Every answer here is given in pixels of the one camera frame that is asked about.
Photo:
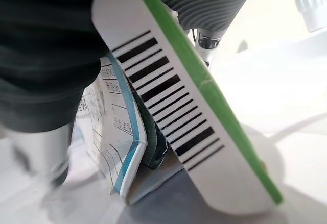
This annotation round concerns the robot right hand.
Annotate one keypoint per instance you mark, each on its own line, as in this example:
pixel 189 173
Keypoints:
pixel 46 55

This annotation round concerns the white blue medicine box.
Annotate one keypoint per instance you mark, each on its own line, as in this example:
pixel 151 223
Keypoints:
pixel 112 122

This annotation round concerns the white green medicine box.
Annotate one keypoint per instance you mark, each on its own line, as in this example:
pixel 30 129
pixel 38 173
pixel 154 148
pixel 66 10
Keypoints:
pixel 230 183

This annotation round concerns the metal IV pole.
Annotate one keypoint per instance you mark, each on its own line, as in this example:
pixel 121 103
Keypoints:
pixel 310 4

